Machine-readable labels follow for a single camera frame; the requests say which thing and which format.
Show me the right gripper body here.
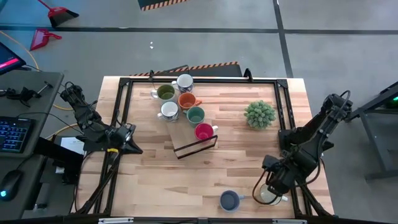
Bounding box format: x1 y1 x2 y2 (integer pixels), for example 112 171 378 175
262 154 301 195

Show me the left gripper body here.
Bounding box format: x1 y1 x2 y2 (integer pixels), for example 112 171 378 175
107 124 137 147

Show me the cream white mug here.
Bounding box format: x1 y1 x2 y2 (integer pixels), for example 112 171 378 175
259 183 289 206

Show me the grey-blue mug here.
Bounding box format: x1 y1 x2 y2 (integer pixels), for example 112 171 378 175
219 190 246 213

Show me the teal green mug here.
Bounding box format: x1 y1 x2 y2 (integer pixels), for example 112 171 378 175
182 106 206 128

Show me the orange faceted mug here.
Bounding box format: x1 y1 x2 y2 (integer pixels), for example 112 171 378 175
177 92 203 111

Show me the red mug white handle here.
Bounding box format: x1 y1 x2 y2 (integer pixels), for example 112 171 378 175
194 122 219 141

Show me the white paper sheet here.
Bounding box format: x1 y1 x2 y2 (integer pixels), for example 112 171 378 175
60 136 86 156

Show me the white mug olive green inside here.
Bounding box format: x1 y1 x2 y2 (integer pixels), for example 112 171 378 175
150 83 177 105

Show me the green potted plant patterned pot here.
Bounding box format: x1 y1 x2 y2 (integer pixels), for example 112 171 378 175
243 100 277 130

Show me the black box stand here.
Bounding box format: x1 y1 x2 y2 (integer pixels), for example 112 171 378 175
33 136 85 185

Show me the grey desk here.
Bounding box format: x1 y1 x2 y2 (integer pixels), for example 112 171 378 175
0 70 65 222

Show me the black handheld gadget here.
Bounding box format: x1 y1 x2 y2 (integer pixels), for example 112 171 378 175
0 81 53 107

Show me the backlit black keyboard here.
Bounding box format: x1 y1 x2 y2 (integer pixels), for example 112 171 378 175
0 116 35 154

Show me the hazard-striped floor ramp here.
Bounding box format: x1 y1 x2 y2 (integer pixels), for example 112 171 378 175
129 61 243 78

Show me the black computer mouse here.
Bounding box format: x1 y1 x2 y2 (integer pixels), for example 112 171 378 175
0 169 24 202

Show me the red dustpan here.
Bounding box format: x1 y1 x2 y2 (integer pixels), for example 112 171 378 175
29 28 63 52

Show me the desk monitor screen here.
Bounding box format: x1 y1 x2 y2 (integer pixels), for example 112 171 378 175
0 42 27 76

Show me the red hand broom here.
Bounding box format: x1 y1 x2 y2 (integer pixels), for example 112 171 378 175
37 0 80 28

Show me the hazard-striped floor mat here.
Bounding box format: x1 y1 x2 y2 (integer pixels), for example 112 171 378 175
137 0 190 12

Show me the yellow hose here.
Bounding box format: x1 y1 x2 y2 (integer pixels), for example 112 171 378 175
45 104 86 140

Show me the wooden shelf black wire frame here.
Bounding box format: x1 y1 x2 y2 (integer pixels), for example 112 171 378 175
166 79 219 160

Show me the black aluminium table frame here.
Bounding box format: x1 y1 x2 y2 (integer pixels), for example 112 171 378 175
73 76 335 218

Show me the black neighbouring desk frame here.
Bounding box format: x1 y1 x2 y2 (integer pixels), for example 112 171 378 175
341 81 398 182

